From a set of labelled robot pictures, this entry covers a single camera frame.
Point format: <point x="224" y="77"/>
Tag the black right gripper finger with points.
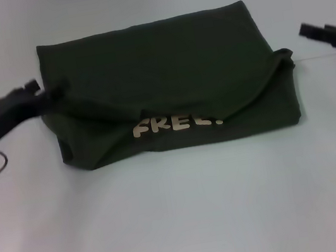
<point x="316" y="30"/>

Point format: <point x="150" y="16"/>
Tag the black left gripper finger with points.
<point x="32" y="86"/>
<point x="57" y="90"/>

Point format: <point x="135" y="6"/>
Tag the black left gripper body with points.
<point x="9" y="112"/>

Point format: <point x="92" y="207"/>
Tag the dark green shirt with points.
<point x="162" y="69"/>

